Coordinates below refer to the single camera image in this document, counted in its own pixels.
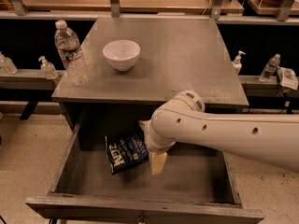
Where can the small background water bottle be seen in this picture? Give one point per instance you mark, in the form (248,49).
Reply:
(270,68)

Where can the wooden shelf with metal posts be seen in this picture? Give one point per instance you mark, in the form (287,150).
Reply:
(281,10)

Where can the clear plastic water bottle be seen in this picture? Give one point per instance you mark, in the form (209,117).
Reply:
(71,54)

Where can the left hand sanitizer pump bottle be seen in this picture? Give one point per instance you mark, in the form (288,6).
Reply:
(47,68)

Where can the right hand sanitizer pump bottle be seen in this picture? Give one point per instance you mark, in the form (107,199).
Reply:
(237,61)

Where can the open grey wooden drawer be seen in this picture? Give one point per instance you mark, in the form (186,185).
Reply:
(197,185)

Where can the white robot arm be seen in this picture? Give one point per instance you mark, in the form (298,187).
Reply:
(267,138)

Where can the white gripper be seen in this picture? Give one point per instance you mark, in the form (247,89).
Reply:
(154,147)

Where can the far left sanitizer bottle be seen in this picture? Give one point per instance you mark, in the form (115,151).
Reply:
(7,65)

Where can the crumpled packet on ledge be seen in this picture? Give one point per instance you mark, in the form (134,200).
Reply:
(287,78)

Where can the white ceramic bowl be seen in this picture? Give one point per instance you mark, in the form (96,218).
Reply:
(122,54)

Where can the grey wooden cabinet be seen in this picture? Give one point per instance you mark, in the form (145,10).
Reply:
(176,55)

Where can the hand sanitizer pump bottle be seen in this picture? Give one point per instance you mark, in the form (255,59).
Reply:
(47,68)
(237,61)

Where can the blue chip bag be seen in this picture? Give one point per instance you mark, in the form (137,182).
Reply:
(127,151)

